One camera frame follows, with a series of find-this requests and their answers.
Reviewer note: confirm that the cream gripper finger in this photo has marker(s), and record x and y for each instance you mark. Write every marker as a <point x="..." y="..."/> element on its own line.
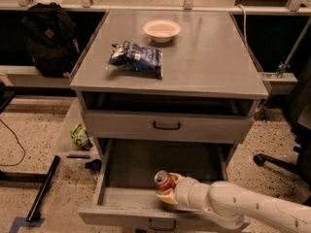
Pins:
<point x="167" y="196"/>
<point x="174" y="178"/>

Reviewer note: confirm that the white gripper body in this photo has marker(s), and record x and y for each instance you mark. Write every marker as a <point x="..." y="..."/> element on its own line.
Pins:
<point x="185" y="190"/>

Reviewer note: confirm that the red coke can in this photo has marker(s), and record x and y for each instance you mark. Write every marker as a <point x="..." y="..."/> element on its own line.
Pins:
<point x="164" y="181"/>

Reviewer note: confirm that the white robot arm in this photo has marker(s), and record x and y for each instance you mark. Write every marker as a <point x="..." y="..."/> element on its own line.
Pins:
<point x="227" y="203"/>

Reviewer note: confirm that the open grey drawer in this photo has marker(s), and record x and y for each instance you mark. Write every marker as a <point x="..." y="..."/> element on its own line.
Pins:
<point x="126" y="192"/>

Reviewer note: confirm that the closed grey upper drawer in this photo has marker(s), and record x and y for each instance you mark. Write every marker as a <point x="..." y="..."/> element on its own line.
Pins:
<point x="168" y="127"/>

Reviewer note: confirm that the grey drawer cabinet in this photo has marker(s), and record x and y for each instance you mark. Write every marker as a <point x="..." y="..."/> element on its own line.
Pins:
<point x="206" y="69"/>

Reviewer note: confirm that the green snack bag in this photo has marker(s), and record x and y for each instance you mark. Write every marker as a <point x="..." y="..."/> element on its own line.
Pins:
<point x="80" y="137"/>

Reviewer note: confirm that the clear plastic bin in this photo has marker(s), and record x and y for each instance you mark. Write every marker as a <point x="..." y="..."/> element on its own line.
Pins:
<point x="63" y="144"/>

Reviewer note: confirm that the blue chip bag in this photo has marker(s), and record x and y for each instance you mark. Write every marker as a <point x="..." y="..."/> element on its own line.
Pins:
<point x="133" y="57"/>

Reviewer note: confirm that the black metal floor bar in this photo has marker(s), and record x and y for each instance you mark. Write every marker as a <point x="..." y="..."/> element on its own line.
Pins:
<point x="33" y="213"/>

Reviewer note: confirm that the white bowl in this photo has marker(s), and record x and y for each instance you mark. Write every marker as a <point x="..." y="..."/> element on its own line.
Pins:
<point x="162" y="30"/>

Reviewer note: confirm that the blue floor tape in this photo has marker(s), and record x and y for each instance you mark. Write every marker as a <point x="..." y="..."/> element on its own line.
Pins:
<point x="22" y="222"/>

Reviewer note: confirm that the black backpack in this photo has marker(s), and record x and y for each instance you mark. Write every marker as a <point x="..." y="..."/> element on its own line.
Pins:
<point x="50" y="37"/>

